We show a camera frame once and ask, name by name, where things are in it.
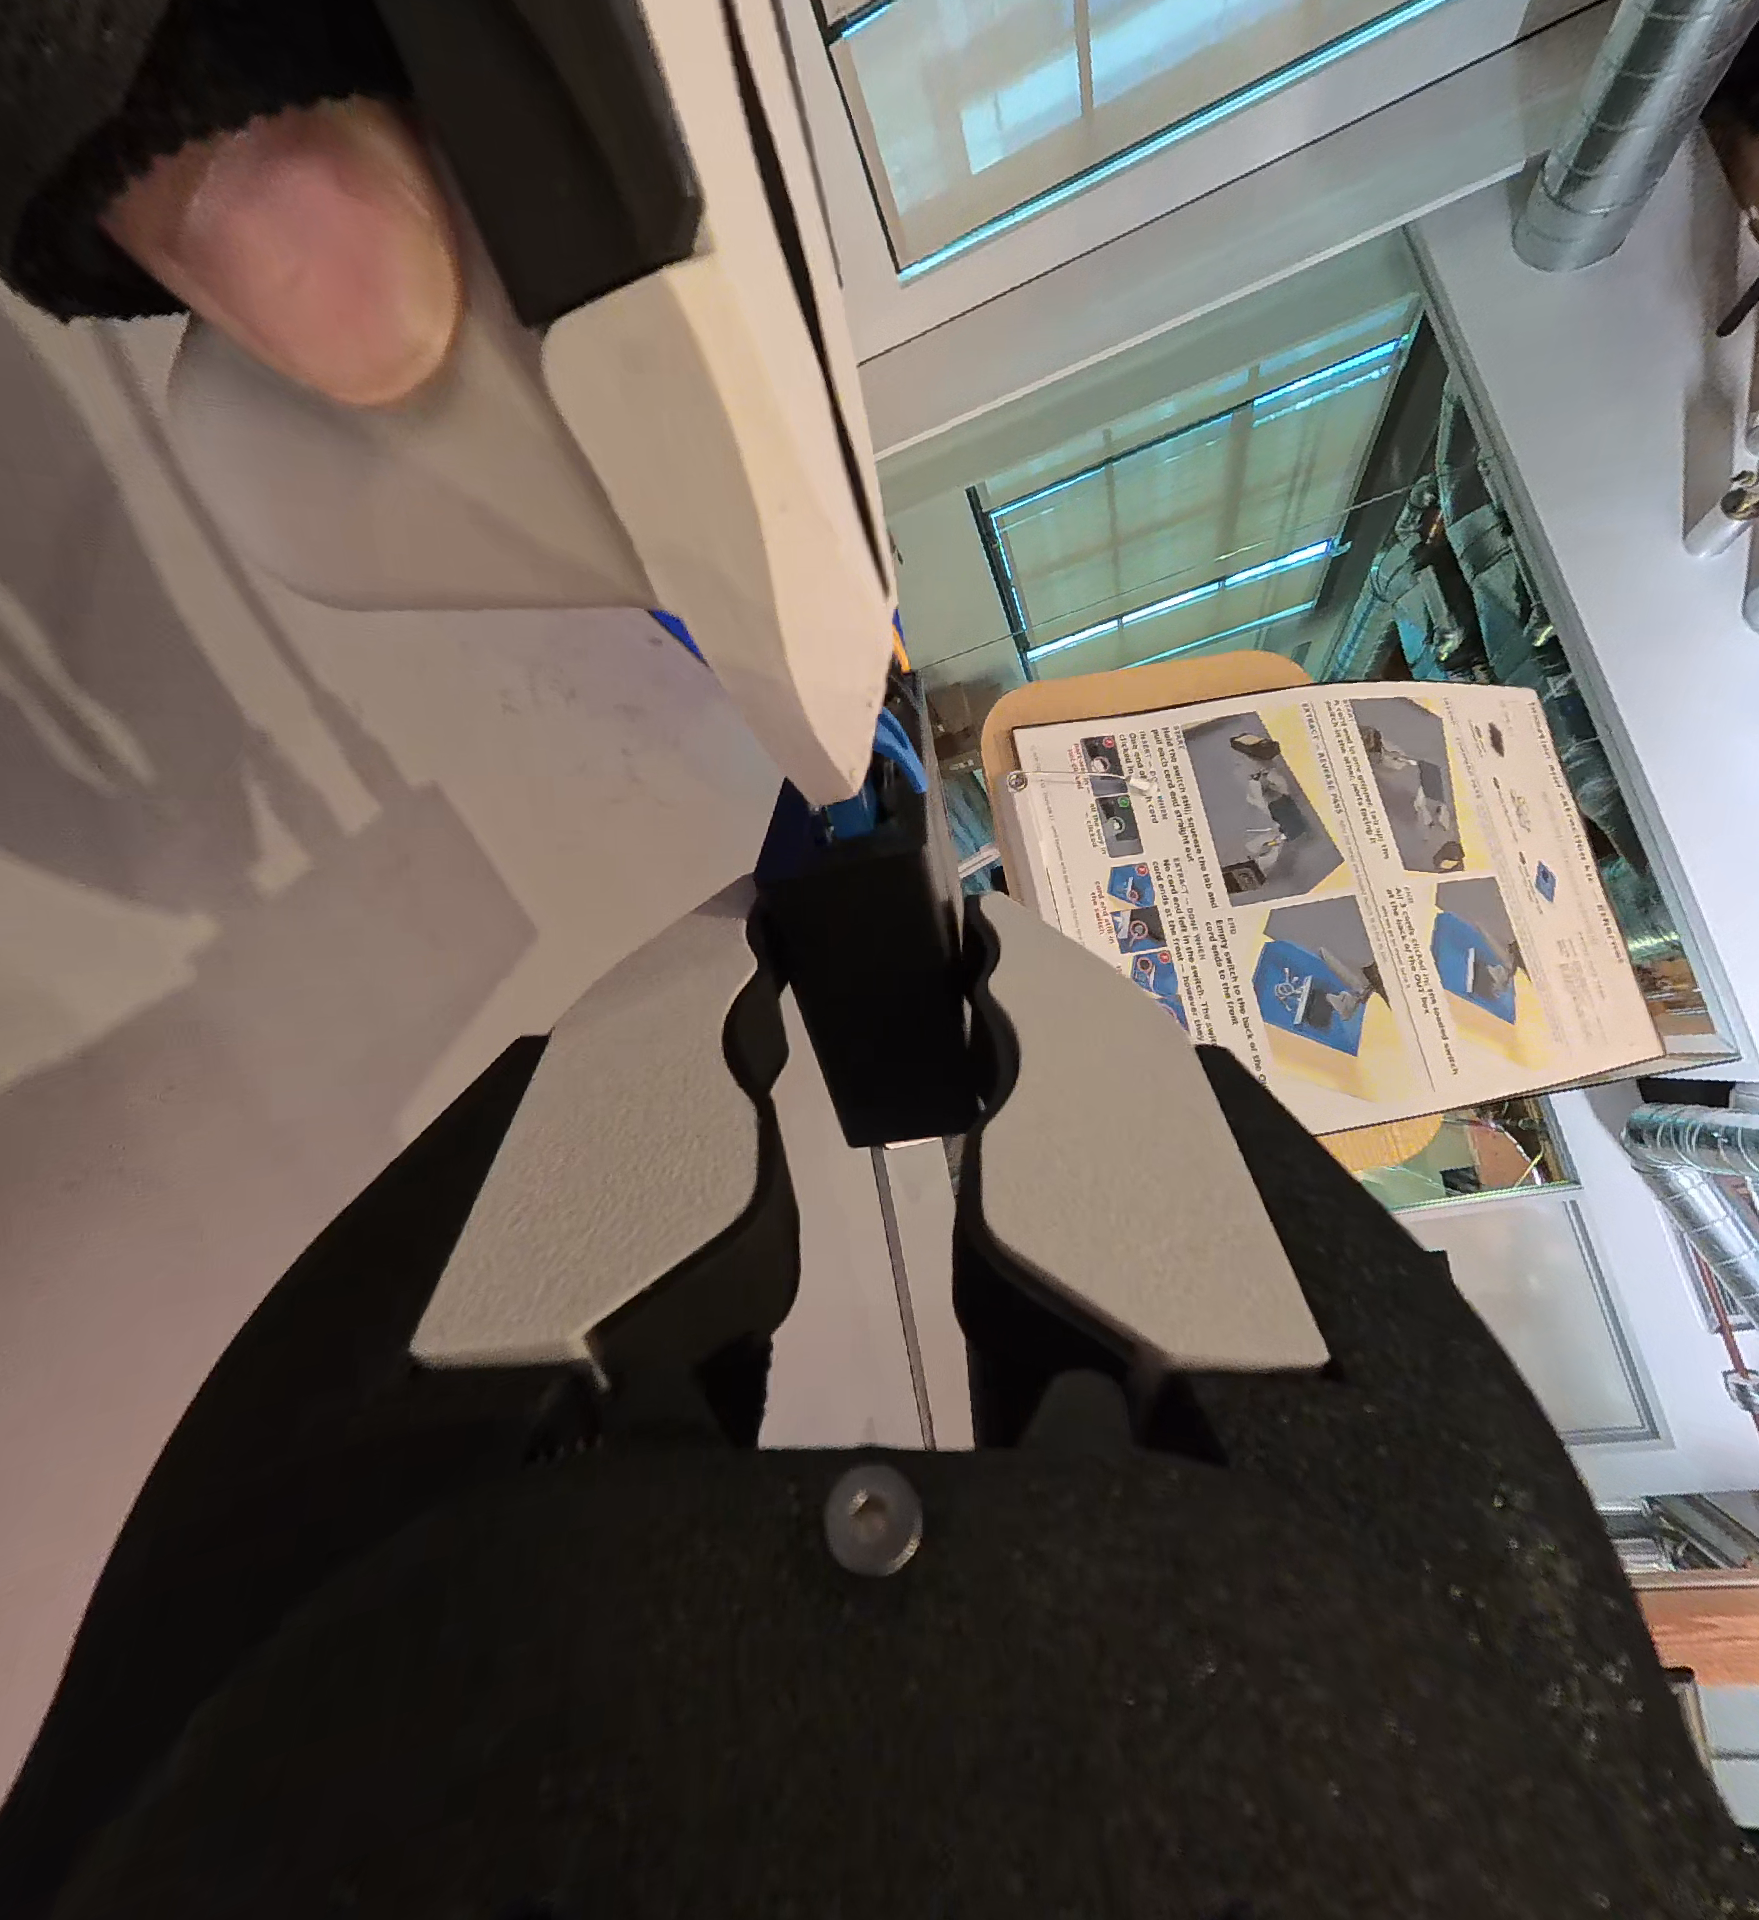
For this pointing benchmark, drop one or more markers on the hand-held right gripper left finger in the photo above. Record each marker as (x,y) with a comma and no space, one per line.
(565,1201)

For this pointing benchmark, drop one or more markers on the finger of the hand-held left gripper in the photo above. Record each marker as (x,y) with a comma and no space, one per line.
(402,495)
(745,448)

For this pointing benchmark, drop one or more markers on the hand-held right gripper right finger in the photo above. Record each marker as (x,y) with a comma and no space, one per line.
(1166,1201)

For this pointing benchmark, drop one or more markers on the black network switch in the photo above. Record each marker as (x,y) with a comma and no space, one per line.
(879,985)

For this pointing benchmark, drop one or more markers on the person's left hand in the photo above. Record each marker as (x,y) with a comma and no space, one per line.
(298,260)

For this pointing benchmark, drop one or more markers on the silver ventilation duct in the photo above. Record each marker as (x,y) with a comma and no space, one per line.
(1626,118)

